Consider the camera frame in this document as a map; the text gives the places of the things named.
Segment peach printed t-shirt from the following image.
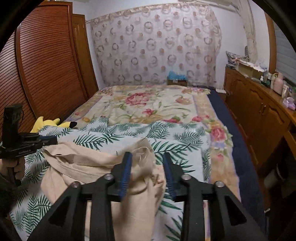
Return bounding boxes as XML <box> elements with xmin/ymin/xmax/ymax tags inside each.
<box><xmin>40</xmin><ymin>136</ymin><xmax>167</xmax><ymax>241</ymax></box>

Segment person's left hand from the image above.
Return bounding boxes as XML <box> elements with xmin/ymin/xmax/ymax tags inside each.
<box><xmin>1</xmin><ymin>157</ymin><xmax>25</xmax><ymax>180</ymax></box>

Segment yellow Pikachu plush toy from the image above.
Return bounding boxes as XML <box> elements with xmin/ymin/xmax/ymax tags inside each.
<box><xmin>30</xmin><ymin>116</ymin><xmax>77</xmax><ymax>133</ymax></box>

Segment navy blue bed sheet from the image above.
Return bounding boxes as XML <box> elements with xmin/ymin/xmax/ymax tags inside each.
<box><xmin>208</xmin><ymin>89</ymin><xmax>265</xmax><ymax>232</ymax></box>

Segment wooden louvered wardrobe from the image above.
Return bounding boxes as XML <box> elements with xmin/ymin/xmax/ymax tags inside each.
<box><xmin>1</xmin><ymin>1</ymin><xmax>98</xmax><ymax>132</ymax></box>

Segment floral bed quilt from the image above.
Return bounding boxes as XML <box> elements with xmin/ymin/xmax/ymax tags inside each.
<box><xmin>67</xmin><ymin>85</ymin><xmax>240</xmax><ymax>198</ymax></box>

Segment palm leaf print blanket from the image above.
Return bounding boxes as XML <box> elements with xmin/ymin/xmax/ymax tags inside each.
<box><xmin>10</xmin><ymin>118</ymin><xmax>211</xmax><ymax>240</ymax></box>

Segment wooden sideboard cabinet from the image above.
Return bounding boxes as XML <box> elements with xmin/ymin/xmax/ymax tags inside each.
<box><xmin>224</xmin><ymin>67</ymin><xmax>295</xmax><ymax>170</ymax></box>

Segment purple small container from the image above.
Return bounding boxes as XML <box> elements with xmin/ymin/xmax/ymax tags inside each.
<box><xmin>283</xmin><ymin>97</ymin><xmax>295</xmax><ymax>111</ymax></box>

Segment pink bottle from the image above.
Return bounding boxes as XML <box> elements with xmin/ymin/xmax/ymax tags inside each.
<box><xmin>273</xmin><ymin>73</ymin><xmax>283</xmax><ymax>95</ymax></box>

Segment cardboard box on sideboard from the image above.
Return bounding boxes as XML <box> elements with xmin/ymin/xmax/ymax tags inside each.
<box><xmin>237</xmin><ymin>62</ymin><xmax>264</xmax><ymax>79</ymax></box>

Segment grey window roller blind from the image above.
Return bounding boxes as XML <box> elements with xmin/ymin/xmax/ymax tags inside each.
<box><xmin>273</xmin><ymin>22</ymin><xmax>296</xmax><ymax>84</ymax></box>

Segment cream lace side curtain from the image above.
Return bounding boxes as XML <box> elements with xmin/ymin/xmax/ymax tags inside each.
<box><xmin>239</xmin><ymin>0</ymin><xmax>258</xmax><ymax>63</ymax></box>

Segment circle patterned wall curtain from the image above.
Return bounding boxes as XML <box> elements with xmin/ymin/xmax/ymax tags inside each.
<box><xmin>89</xmin><ymin>2</ymin><xmax>222</xmax><ymax>87</ymax></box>

